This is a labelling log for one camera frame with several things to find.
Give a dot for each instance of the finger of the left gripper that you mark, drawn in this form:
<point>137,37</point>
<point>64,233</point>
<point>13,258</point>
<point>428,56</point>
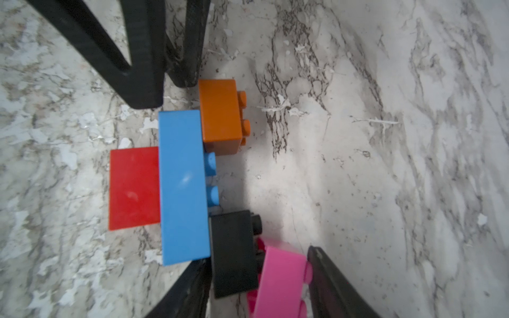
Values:
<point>184,69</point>
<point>140,82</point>

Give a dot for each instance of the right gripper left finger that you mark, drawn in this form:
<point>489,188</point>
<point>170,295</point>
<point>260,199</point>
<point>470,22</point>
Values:
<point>188,297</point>

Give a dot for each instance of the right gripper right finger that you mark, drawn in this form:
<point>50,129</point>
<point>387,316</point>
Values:
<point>331,294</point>

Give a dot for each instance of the pink lego brick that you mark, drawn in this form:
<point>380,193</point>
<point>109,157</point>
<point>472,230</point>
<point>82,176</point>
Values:
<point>284,274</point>

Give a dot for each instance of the black lego brick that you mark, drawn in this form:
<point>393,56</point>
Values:
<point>234,255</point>

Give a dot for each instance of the orange lego brick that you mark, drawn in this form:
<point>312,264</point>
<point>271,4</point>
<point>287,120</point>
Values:
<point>224,128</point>

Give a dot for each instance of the blue lego brick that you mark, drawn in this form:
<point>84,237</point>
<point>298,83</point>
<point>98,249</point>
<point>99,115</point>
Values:
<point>184,195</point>

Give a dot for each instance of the red lego brick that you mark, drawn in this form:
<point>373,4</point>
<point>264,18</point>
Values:
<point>134,190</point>

